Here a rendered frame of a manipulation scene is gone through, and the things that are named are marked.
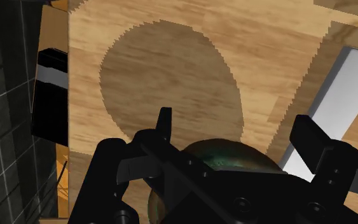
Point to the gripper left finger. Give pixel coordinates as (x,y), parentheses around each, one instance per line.
(110,173)

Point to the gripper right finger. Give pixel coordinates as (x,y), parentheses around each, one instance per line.
(321,149)

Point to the white flat box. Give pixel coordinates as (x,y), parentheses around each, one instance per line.
(343,99)

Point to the black cabinet with grey band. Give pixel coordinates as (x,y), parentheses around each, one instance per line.
(50,108)

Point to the dark green round bowl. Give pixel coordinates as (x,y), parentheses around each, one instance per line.
(228,155)

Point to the light wooden table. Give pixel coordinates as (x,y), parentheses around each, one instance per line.
(166,62)

